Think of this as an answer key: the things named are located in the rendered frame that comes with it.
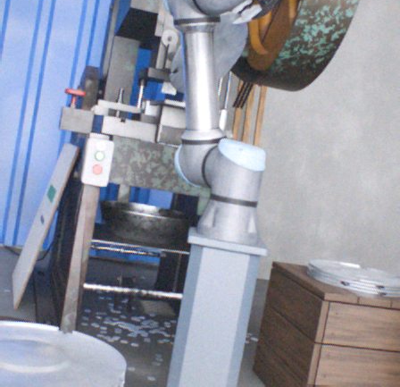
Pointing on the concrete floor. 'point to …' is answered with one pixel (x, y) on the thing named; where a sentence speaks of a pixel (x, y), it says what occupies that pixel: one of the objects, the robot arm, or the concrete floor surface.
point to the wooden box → (326, 334)
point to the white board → (43, 220)
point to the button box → (91, 174)
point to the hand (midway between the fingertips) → (236, 19)
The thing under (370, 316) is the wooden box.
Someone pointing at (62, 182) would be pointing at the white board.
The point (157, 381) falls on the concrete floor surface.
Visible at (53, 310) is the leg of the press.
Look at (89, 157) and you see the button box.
